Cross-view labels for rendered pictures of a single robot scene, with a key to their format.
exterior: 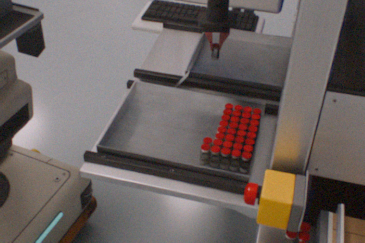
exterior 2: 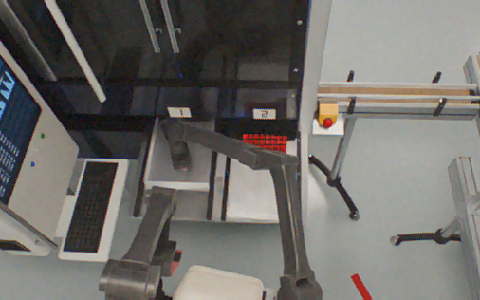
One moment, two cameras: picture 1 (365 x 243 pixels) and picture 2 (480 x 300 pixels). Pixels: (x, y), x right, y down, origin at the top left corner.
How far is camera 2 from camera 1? 1.52 m
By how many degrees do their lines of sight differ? 59
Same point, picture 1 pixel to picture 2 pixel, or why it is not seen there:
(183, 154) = not seen: hidden behind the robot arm
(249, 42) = (153, 154)
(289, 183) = (325, 105)
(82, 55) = not seen: outside the picture
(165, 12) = (91, 231)
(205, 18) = (181, 161)
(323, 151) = not seen: hidden behind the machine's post
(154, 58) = (184, 213)
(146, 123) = (259, 198)
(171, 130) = (262, 183)
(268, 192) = (334, 112)
